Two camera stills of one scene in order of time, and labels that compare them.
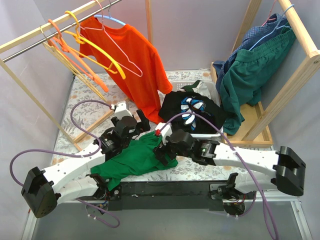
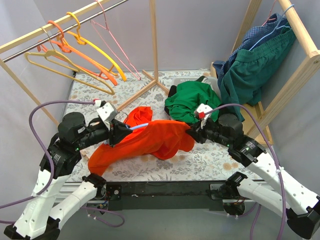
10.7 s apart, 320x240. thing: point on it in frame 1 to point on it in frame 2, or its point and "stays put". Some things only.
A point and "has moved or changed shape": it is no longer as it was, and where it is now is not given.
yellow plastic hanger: (68, 66) to (81, 41)
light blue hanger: (110, 18) has moved or changed shape
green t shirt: (140, 158) to (186, 96)
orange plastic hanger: (60, 42) to (65, 47)
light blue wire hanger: (275, 29) stays put
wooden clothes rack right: (251, 132) stays put
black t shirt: (174, 103) to (172, 91)
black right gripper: (161, 152) to (198, 131)
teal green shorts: (241, 83) stays put
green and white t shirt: (201, 88) to (214, 83)
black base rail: (166, 195) stays put
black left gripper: (139, 121) to (112, 133)
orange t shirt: (139, 68) has moved or changed shape
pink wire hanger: (268, 18) stays put
